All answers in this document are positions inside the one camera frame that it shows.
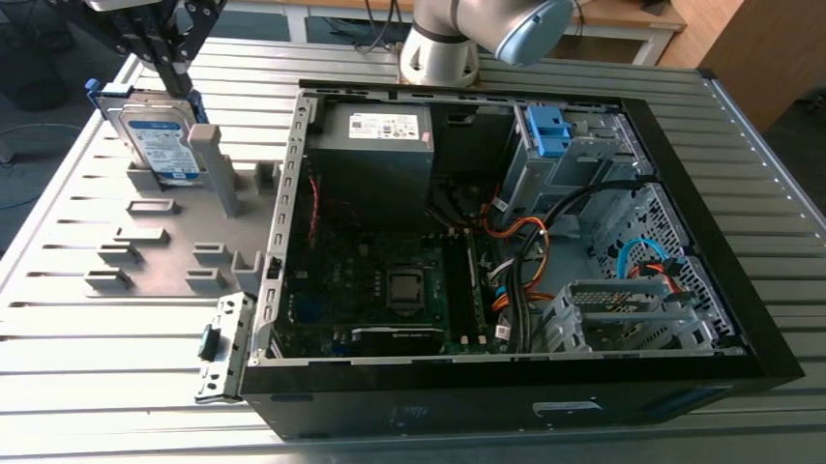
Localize thin red wire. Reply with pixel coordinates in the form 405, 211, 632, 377
306, 174, 322, 243

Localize hard disk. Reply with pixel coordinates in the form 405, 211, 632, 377
84, 79, 209, 188

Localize black RAM slot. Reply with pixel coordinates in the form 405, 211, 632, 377
444, 230, 468, 345

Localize CPU socket with CPU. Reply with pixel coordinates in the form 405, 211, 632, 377
384, 268, 431, 315

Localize orange power wire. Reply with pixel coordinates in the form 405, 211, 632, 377
628, 258, 696, 306

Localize wooden desk with white frame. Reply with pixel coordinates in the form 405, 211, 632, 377
553, 0, 688, 67

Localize green RAM stick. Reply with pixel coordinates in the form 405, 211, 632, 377
464, 231, 488, 347

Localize orange wire bundle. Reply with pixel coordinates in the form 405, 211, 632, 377
480, 216, 556, 315

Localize metal bracket with black latch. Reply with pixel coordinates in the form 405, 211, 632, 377
194, 292, 256, 405

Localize green motherboard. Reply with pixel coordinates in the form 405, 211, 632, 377
282, 226, 491, 359

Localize black cable bundle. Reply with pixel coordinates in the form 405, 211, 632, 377
501, 181, 647, 354

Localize wooden cabinet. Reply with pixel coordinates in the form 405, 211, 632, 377
656, 0, 826, 131

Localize pale floor cable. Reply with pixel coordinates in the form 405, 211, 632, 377
0, 121, 85, 144

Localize silver metal disk bay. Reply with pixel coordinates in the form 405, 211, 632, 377
540, 278, 717, 353

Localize black graphics card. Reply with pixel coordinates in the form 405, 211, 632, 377
351, 326, 447, 357

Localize silver metal drive cage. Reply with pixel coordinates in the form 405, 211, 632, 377
500, 103, 656, 228

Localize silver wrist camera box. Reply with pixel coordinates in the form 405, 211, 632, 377
85, 0, 162, 12

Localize blue data wire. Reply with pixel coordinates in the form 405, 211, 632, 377
613, 236, 667, 282

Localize black open PC case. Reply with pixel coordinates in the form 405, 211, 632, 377
237, 79, 806, 441

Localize grey power supply unit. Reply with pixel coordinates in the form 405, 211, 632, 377
306, 103, 435, 233

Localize black office chair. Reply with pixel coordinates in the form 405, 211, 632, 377
0, 0, 72, 112

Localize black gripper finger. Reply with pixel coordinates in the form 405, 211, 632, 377
86, 12, 185, 97
173, 0, 228, 96

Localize blue plastic bay latch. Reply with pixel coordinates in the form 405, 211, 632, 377
525, 104, 573, 159

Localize grey parts rack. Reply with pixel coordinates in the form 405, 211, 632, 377
82, 124, 285, 299

